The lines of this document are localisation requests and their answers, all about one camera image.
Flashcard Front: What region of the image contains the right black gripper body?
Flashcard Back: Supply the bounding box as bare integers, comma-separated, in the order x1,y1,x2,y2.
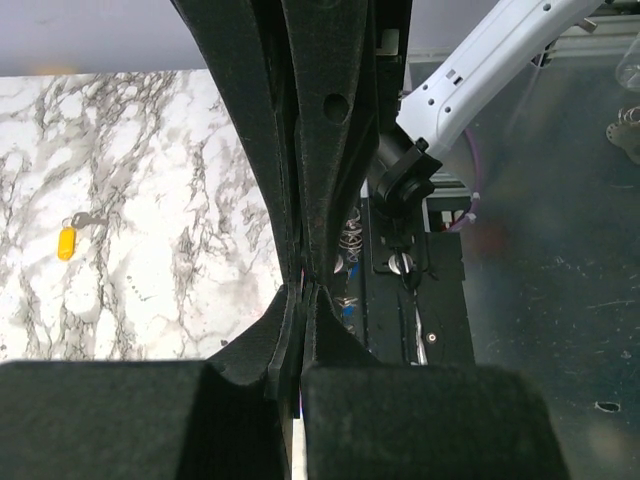
370,0,412,133

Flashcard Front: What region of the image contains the blue key tag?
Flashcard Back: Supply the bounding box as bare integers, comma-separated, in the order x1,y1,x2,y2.
341,304,356,323
347,263,360,282

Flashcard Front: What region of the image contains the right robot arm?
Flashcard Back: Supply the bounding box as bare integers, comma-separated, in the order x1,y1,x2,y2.
174,1,598,285

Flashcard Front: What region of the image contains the silver key on yellow tag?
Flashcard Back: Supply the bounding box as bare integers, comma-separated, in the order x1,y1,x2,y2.
62,212,108,230

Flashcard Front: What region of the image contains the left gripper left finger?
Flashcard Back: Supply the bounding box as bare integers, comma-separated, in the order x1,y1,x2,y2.
1,285,299,479

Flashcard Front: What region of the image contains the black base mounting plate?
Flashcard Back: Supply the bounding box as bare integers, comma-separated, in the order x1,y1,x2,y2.
359,198,475,365

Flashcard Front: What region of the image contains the yellow key tag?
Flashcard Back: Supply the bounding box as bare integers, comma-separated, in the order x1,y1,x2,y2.
57,226,76,261

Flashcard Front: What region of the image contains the grey large key ring holder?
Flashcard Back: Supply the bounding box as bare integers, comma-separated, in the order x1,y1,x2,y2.
334,207,363,278

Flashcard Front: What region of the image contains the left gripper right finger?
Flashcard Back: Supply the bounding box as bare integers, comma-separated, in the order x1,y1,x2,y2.
301,288,569,479

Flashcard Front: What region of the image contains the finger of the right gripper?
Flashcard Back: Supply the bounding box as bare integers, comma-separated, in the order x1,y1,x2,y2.
172,0,295,283
283,1,379,278

